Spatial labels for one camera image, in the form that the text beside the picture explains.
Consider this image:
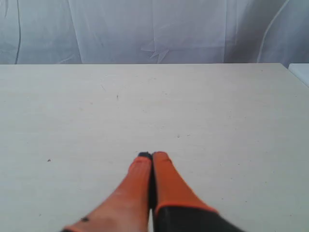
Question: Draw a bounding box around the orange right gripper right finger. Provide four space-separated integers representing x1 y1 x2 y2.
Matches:
153 151 242 232

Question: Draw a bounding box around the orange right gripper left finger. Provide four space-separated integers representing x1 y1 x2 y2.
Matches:
63 152 152 232

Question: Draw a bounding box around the white backdrop cloth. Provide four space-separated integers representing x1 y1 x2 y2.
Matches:
0 0 309 66

